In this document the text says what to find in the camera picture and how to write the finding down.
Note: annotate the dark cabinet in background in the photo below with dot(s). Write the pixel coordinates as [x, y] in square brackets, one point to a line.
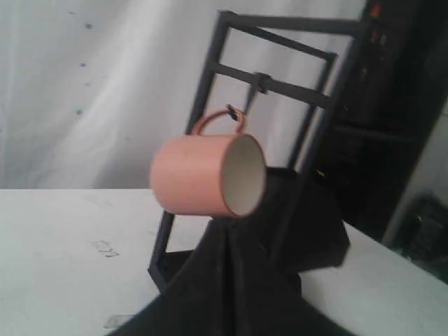
[390, 104]

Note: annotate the black metal shelf rack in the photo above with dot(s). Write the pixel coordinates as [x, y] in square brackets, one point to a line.
[299, 147]

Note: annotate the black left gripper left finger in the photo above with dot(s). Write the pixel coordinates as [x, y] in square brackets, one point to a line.
[200, 299]

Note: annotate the pink ceramic mug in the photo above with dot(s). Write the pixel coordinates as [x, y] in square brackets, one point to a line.
[210, 174]

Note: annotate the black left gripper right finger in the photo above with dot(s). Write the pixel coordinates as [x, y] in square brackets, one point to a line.
[296, 228]

